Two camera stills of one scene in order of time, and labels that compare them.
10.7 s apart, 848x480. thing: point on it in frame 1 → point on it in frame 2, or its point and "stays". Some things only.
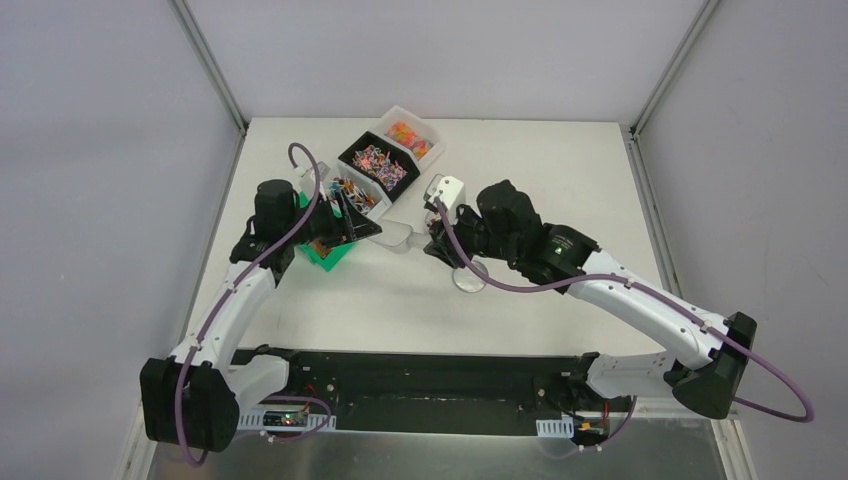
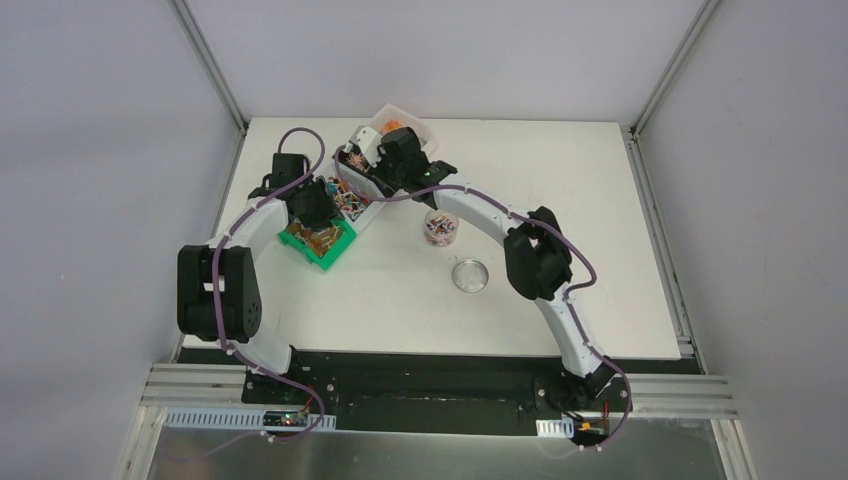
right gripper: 458,216 → 379,169
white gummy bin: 409,135 stays
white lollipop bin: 360,190 stays
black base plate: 436,393 stays
